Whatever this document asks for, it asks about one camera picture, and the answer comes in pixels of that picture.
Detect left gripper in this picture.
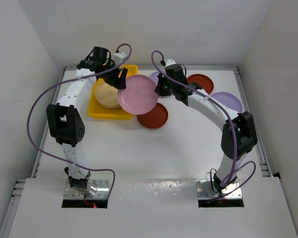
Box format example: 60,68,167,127
99,60,127,90

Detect lavender plate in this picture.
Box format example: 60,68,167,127
149,71,171,98
211,92,243,113

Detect pink plate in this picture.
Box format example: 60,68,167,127
117,74,158,115

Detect beige plate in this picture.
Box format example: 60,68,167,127
94,82,120,109

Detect dark red plate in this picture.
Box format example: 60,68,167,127
137,103,168,129
187,74,214,94

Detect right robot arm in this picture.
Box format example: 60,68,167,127
155,59,258,193

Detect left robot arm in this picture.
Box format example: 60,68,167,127
46,47,129,197

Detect yellow plastic bin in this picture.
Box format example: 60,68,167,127
87,78,133,120

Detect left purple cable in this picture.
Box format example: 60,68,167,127
26,44,133,196

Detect purple cable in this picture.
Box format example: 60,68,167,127
151,50,257,199
26,44,133,196

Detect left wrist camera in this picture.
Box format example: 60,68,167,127
112,52,127,65

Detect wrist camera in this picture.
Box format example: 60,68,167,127
164,59,176,67
112,52,127,65

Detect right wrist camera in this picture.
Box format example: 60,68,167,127
164,59,176,67

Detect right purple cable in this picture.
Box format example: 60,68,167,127
151,50,257,199

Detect aluminium table frame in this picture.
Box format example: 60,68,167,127
0,64,281,238

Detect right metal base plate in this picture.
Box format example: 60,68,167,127
196,179,242,200

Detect metal base plate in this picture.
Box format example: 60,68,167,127
196,179,242,200
63,179,110,200

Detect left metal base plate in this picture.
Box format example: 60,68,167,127
63,179,110,200

